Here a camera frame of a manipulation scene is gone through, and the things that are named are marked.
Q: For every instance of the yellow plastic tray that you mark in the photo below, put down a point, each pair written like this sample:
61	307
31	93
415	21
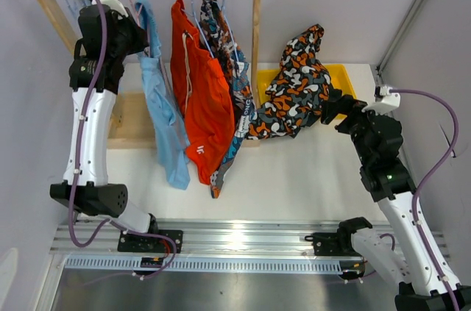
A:
338	74

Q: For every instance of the aluminium mounting rail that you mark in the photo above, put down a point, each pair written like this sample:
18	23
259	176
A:
233	238

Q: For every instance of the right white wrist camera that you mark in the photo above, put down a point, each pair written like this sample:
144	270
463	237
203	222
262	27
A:
386	100

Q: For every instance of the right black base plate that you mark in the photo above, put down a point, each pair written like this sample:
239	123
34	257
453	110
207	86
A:
330	244

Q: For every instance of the slotted cable duct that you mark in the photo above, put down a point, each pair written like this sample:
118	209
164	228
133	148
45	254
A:
303	265

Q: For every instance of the pink wire hanger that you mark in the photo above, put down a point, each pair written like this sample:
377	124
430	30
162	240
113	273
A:
137	12

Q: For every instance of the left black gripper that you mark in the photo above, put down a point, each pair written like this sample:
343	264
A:
141	42

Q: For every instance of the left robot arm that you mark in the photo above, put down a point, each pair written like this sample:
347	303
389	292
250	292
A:
95	73

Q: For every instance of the orange grey camo shorts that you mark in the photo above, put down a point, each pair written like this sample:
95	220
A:
298	91

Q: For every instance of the bright orange shorts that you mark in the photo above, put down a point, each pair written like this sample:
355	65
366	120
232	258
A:
202	95

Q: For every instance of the wooden clothes rack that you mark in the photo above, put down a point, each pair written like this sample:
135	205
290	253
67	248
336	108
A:
131	126

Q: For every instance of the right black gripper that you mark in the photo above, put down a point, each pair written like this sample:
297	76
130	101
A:
345	104

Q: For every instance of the light blue mesh shorts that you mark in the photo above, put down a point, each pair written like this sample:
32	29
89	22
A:
170	135

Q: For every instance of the teal orange patterned shorts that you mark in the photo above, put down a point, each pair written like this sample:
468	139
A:
234	65

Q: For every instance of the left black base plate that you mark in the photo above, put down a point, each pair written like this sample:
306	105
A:
133	243

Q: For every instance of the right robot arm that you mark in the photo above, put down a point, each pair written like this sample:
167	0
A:
420	276

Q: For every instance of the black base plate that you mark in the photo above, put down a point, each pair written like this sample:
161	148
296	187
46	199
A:
133	243
330	244

